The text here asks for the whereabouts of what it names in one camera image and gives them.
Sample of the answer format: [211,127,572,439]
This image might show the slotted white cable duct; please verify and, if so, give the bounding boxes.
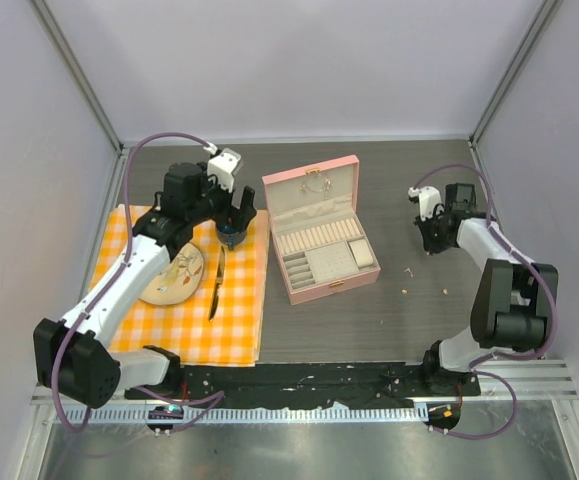
[53,402,430,424]

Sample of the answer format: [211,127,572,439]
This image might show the yellow checkered cloth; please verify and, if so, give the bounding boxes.
[109,210,269,367]

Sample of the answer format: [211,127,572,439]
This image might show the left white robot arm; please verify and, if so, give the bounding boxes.
[33,150,256,409]

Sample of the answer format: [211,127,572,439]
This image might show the dark blue mug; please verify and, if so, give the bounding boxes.
[215,224,247,251]

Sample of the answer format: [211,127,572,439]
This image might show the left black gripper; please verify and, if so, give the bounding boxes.
[187,163,255,232]

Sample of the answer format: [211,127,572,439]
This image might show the bird pattern ceramic plate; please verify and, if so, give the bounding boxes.
[139,243,205,307]

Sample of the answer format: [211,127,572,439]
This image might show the pink jewelry box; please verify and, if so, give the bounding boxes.
[262,155,381,305]

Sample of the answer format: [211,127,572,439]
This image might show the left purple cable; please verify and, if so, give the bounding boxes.
[51,131,230,435]

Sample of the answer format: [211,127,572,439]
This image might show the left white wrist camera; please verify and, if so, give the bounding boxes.
[207,148,243,193]

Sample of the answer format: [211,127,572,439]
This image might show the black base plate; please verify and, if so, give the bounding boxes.
[149,362,481,410]

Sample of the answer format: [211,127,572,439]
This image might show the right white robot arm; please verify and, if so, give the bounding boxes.
[408,183,558,395]

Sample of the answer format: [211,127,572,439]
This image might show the silver necklace in lid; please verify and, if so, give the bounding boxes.
[298,174,333,197]

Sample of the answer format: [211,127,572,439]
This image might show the gold black knife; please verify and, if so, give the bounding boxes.
[208,246,226,322]

